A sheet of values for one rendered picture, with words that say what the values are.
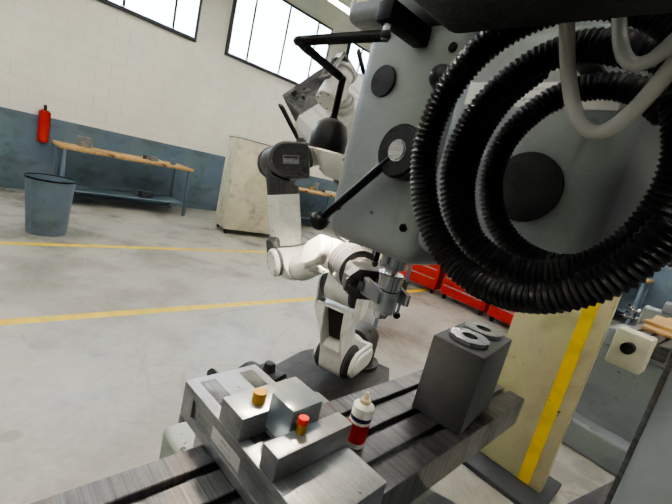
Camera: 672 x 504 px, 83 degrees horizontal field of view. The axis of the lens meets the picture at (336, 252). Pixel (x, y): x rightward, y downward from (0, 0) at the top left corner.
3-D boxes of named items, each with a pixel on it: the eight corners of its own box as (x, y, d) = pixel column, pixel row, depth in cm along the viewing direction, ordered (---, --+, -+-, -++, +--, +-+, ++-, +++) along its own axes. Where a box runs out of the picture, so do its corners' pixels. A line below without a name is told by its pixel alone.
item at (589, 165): (406, 247, 48) (468, 28, 43) (489, 253, 65) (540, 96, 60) (569, 308, 35) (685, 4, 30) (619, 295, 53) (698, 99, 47)
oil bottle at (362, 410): (339, 439, 73) (353, 388, 71) (353, 432, 76) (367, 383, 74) (353, 453, 70) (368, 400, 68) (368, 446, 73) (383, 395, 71)
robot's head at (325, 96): (322, 116, 101) (312, 89, 93) (340, 88, 104) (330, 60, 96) (344, 120, 98) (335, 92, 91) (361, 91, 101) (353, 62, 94)
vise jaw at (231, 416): (217, 419, 60) (222, 396, 59) (291, 394, 71) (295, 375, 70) (237, 443, 56) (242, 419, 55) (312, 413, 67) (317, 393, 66)
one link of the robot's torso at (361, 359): (331, 350, 180) (337, 324, 177) (369, 368, 171) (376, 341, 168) (307, 364, 162) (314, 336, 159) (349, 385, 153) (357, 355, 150)
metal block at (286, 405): (264, 426, 59) (272, 392, 58) (294, 415, 64) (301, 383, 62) (284, 447, 56) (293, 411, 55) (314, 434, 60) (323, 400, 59)
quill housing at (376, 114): (317, 231, 63) (365, 25, 57) (393, 238, 78) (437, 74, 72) (409, 270, 50) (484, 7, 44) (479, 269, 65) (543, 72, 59)
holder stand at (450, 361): (410, 406, 90) (434, 328, 86) (447, 380, 107) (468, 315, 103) (458, 436, 83) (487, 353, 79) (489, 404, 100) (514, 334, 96)
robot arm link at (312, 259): (319, 259, 80) (294, 268, 92) (355, 269, 84) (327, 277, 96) (324, 230, 82) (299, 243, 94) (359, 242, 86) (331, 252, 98)
